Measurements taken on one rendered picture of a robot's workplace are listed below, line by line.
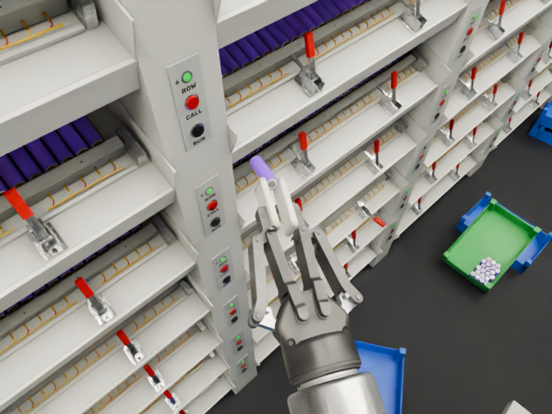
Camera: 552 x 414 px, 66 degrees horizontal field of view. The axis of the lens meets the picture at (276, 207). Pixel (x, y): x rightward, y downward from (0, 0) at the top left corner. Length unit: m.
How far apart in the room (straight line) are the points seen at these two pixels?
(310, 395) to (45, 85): 0.36
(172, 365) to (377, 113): 0.73
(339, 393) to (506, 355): 1.38
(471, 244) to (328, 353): 1.49
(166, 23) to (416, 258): 1.52
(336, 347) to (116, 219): 0.31
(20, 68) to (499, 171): 2.07
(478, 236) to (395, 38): 1.19
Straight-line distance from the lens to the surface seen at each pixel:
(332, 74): 0.74
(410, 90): 1.06
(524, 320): 1.85
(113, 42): 0.47
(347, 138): 0.91
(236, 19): 0.51
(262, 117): 0.65
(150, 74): 0.47
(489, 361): 1.73
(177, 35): 0.47
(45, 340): 0.73
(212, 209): 0.65
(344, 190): 1.07
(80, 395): 0.90
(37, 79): 0.45
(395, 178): 1.35
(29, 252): 0.57
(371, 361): 1.60
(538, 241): 2.08
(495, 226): 1.92
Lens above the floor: 1.50
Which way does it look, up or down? 53 degrees down
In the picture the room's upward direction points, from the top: straight up
